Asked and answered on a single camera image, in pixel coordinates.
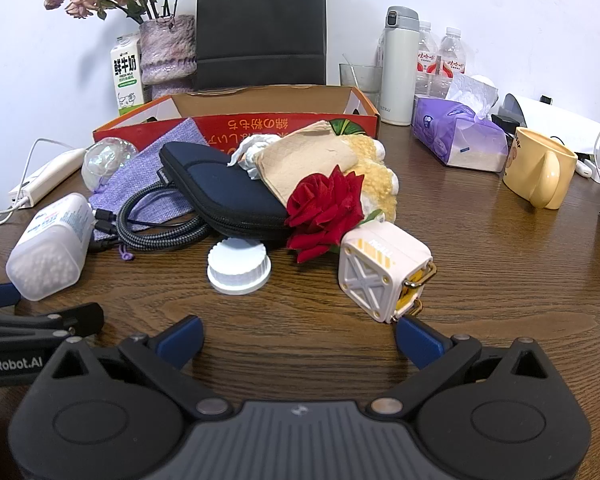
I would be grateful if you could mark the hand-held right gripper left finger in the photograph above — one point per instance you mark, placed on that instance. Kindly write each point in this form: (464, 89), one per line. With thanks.
(182, 337)

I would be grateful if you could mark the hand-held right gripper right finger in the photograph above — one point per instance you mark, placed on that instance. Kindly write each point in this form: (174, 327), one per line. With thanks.
(420, 340)

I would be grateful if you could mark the white cotton swab box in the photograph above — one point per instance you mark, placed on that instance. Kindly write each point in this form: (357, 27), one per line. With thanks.
(45, 255)

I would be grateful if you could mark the white cube charger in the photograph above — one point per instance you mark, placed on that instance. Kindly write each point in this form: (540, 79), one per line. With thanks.
(375, 270)

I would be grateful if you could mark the navy zipper pouch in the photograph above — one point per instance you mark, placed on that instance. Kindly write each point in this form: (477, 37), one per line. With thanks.
(220, 190)

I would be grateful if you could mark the red fabric rose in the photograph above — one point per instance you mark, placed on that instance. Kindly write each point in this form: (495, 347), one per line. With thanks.
(320, 210)

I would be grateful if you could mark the purple cloth pouch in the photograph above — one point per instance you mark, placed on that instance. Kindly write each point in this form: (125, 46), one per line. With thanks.
(130, 175)

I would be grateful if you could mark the clear iridescent plastic ball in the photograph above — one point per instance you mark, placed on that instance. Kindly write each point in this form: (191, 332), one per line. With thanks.
(105, 160)

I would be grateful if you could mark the red cardboard box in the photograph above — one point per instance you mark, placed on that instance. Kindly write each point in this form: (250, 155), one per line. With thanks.
(220, 129)

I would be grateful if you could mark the white ribbed jar lid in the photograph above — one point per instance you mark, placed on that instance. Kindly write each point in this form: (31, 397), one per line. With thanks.
(237, 265)

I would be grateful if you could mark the wooden desk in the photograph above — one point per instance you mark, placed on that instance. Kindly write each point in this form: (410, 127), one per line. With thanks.
(305, 320)

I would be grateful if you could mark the white power bank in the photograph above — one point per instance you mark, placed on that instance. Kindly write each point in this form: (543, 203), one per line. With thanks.
(50, 170)

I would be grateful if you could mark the yellow white plush toy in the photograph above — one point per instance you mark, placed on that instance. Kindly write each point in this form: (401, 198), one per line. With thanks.
(375, 180)

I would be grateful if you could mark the crumpled white tissue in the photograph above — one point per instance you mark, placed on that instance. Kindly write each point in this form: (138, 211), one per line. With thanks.
(247, 155)

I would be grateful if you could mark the yellow ceramic mug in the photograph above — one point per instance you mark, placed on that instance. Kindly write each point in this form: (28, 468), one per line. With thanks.
(530, 170)

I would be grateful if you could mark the purple tissue pack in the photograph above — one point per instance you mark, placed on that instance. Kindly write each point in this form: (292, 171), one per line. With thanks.
(445, 132)

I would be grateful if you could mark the white green milk carton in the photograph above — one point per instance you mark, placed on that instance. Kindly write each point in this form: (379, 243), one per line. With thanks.
(127, 75)

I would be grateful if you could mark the white curved device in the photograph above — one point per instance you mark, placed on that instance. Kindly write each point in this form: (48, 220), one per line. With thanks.
(555, 120)

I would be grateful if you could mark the clear glass cup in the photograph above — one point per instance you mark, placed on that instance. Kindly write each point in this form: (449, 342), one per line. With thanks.
(362, 80)

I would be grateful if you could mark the white thermos bottle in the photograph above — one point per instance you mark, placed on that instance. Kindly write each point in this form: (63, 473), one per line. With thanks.
(397, 70)

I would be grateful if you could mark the clear plastic water bottle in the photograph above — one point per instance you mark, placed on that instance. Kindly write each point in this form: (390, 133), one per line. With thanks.
(427, 55)
(452, 52)

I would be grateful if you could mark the purple marbled vase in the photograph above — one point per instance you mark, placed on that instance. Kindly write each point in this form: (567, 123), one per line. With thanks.
(167, 45)

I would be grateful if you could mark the black paper bag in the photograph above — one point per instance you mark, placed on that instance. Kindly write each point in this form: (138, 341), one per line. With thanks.
(260, 20)

